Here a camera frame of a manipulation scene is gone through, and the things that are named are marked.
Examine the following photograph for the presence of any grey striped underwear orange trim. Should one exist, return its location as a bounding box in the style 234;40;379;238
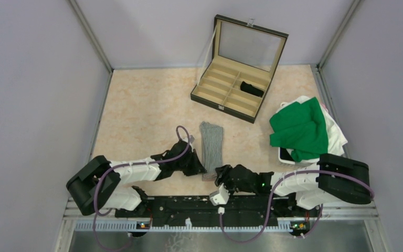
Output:
199;121;224;182

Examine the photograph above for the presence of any black underwear with beige waistband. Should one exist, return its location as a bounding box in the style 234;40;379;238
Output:
240;81;264;97

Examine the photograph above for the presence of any black leather compartment box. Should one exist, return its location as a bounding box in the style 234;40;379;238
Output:
190;14;289;123

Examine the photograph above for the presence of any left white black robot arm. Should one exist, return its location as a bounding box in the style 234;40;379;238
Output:
66;139;207;217

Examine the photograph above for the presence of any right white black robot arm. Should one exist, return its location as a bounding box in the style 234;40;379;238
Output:
209;154;374;216

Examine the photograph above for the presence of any white basket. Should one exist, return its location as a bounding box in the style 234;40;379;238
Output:
278;148;296;165

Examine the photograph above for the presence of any green cloth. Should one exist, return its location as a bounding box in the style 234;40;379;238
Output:
269;97;328;162

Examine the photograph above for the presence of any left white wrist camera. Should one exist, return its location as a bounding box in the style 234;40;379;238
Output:
187;135;195;144

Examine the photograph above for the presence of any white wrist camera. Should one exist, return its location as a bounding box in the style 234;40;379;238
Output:
209;183;230;206
187;135;195;144

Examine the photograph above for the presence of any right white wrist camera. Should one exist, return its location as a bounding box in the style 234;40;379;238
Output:
209;183;230;206

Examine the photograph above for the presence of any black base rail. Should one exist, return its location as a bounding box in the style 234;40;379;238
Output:
114;194;322;227

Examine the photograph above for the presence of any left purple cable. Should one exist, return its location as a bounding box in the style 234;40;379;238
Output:
92;125;192;252

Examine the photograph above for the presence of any purple cable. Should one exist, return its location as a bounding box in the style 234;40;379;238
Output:
92;125;192;252
219;169;376;244

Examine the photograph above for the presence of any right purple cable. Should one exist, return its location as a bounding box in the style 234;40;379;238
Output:
219;169;376;244

